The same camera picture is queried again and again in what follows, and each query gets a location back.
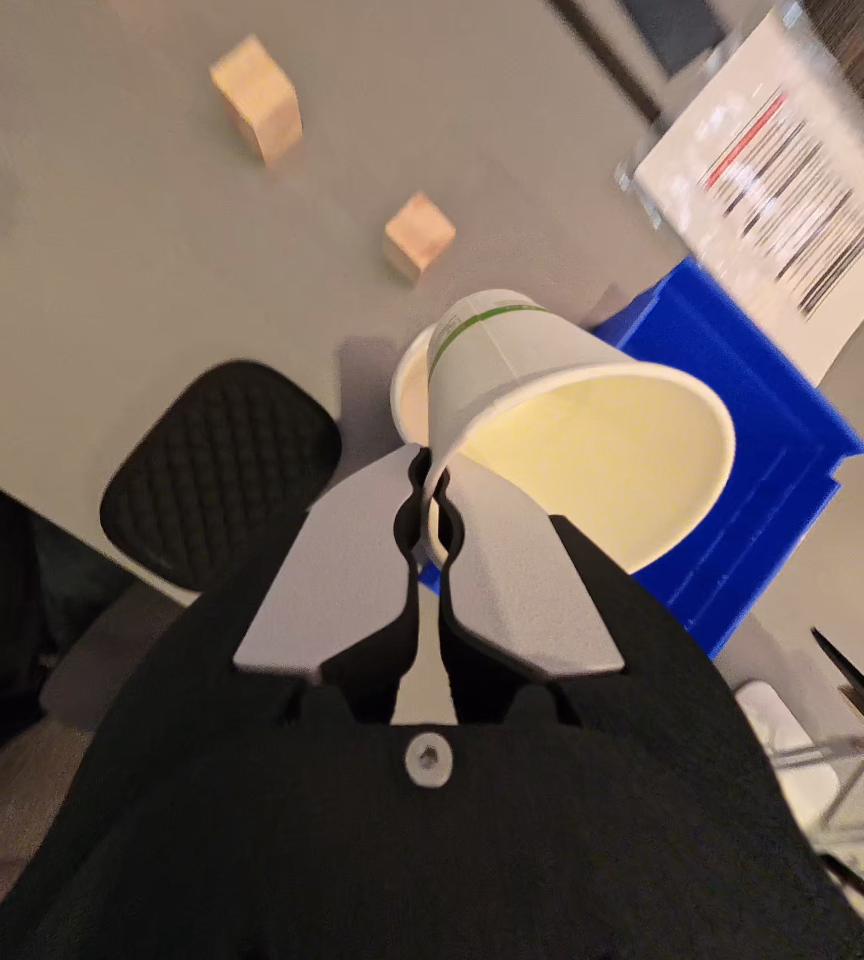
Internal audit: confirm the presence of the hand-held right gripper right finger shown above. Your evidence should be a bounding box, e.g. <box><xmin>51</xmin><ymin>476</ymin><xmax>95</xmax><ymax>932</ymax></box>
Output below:
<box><xmin>434</xmin><ymin>459</ymin><xmax>627</xmax><ymax>727</ymax></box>

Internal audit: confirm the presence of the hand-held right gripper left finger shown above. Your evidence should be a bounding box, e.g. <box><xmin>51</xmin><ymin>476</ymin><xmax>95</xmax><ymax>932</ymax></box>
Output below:
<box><xmin>231</xmin><ymin>442</ymin><xmax>433</xmax><ymax>727</ymax></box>

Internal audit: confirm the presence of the white paper cup green band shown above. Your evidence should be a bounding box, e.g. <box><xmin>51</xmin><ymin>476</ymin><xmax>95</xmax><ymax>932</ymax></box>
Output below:
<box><xmin>390</xmin><ymin>326</ymin><xmax>435</xmax><ymax>449</ymax></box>
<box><xmin>426</xmin><ymin>288</ymin><xmax>738</xmax><ymax>576</ymax></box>

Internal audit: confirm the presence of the blue plastic bin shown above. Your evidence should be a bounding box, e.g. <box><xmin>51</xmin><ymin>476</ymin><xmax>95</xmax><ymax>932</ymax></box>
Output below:
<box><xmin>417</xmin><ymin>256</ymin><xmax>864</xmax><ymax>661</ymax></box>

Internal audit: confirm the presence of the small wooden cube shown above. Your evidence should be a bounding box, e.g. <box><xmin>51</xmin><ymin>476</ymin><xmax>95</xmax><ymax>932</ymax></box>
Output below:
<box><xmin>384</xmin><ymin>191</ymin><xmax>457</xmax><ymax>285</ymax></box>
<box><xmin>210</xmin><ymin>33</ymin><xmax>304</xmax><ymax>167</ymax></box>

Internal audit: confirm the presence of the black quilted wrist rest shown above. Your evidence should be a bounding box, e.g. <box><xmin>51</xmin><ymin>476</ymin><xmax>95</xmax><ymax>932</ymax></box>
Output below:
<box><xmin>99</xmin><ymin>360</ymin><xmax>344</xmax><ymax>595</ymax></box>

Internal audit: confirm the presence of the wooden board document stand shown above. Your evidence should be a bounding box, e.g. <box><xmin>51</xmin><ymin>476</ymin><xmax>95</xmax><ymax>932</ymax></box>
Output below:
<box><xmin>735</xmin><ymin>628</ymin><xmax>864</xmax><ymax>901</ymax></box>

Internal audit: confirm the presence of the laminated paper sheet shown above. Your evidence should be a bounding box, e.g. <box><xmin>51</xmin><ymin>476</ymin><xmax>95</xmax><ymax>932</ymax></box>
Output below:
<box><xmin>615</xmin><ymin>7</ymin><xmax>864</xmax><ymax>387</ymax></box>

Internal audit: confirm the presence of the black desk cable flap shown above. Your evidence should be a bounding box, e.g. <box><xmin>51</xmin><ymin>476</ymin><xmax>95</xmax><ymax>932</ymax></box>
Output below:
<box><xmin>615</xmin><ymin>0</ymin><xmax>727</xmax><ymax>78</ymax></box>

